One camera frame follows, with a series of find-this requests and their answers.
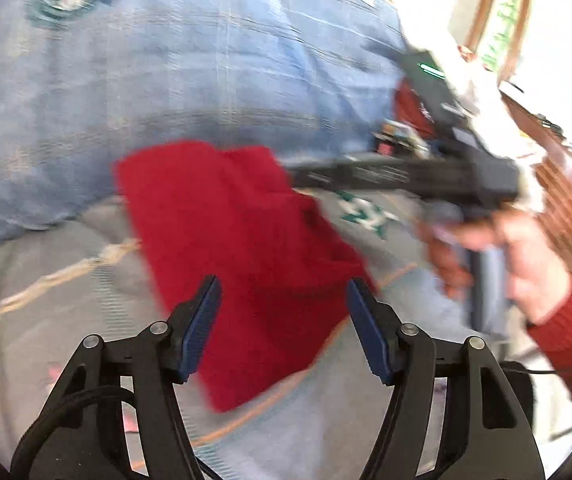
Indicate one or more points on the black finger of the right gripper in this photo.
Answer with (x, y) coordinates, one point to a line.
(327, 174)

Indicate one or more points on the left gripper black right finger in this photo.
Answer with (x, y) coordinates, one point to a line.
(452, 413)

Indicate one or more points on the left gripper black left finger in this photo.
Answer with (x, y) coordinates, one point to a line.
(81, 434)

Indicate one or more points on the red knit sweater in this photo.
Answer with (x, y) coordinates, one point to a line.
(233, 214)

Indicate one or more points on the person's right hand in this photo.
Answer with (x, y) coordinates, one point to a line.
(538, 280)

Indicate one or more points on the red plastic bag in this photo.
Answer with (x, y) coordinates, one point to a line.
(409, 109)

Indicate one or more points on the grey patterned bed sheet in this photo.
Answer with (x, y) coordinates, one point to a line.
(88, 276)

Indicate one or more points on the blue plaid pillow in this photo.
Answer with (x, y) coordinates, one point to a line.
(85, 82)

